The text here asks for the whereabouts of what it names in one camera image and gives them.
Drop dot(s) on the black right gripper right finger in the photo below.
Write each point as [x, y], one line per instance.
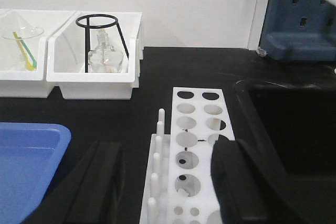
[241, 195]

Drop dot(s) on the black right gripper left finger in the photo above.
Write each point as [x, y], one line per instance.
[94, 186]

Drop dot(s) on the white test tube rack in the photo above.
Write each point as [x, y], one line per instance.
[178, 185]

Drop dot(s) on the blue-grey pegboard drying rack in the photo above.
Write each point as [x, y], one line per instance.
[299, 30]

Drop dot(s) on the black sink basin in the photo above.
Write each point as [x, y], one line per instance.
[292, 152]

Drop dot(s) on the blue plastic tray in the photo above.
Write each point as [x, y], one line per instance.
[30, 155]

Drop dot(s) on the glass alcohol lamp flask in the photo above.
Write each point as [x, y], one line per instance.
[105, 58]

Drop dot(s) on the yellow plastic spatula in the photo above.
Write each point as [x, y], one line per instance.
[28, 64]

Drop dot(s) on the green plastic spatula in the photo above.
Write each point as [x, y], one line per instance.
[29, 52]

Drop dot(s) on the right white storage bin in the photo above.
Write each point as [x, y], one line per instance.
[66, 60]

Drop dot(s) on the white storage bin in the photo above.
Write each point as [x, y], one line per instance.
[66, 60]
[28, 84]

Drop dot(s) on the glass beaker with sticks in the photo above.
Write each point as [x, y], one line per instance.
[26, 39]

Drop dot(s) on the middle white storage bin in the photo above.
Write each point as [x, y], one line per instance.
[28, 84]

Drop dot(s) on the black wire tripod stand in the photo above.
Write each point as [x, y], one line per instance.
[84, 22]

